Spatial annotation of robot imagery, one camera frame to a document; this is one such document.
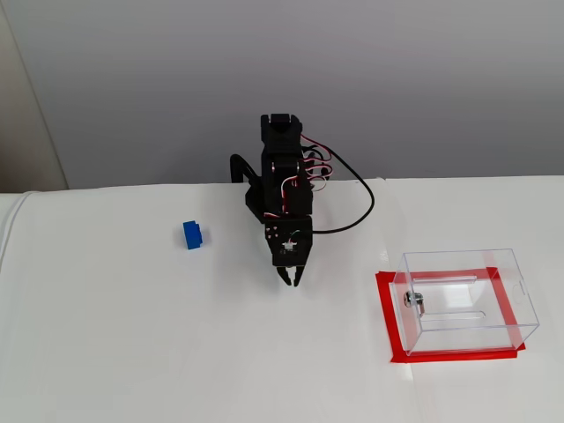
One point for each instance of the red tape frame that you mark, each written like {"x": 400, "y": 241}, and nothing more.
{"x": 384, "y": 308}

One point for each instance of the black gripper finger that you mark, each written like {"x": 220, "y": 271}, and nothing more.
{"x": 284, "y": 273}
{"x": 299, "y": 274}

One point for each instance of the silver box lock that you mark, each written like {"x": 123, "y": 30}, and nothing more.
{"x": 414, "y": 302}

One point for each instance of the blue lego brick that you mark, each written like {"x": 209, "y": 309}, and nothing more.
{"x": 193, "y": 235}

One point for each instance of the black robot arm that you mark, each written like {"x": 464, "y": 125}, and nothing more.
{"x": 282, "y": 145}

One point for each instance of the transparent plastic box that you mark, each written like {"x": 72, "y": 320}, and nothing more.
{"x": 467, "y": 304}

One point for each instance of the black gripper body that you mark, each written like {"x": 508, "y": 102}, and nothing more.
{"x": 294, "y": 256}

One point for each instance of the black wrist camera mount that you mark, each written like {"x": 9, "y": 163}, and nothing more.
{"x": 282, "y": 253}

